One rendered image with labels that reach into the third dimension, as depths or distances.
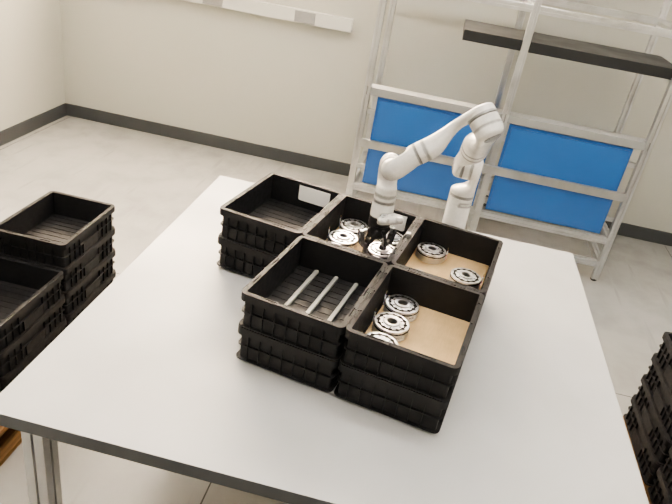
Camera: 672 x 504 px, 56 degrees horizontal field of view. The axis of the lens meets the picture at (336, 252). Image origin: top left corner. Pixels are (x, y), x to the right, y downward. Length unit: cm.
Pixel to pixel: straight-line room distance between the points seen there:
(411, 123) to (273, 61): 142
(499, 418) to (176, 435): 86
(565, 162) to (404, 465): 274
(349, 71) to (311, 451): 359
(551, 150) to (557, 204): 35
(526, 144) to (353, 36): 154
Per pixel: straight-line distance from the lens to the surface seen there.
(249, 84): 502
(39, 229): 291
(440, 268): 219
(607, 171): 410
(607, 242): 428
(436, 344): 181
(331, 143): 497
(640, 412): 289
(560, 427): 191
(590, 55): 392
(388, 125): 395
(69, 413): 169
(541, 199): 410
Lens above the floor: 186
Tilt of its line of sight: 29 degrees down
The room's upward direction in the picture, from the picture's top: 10 degrees clockwise
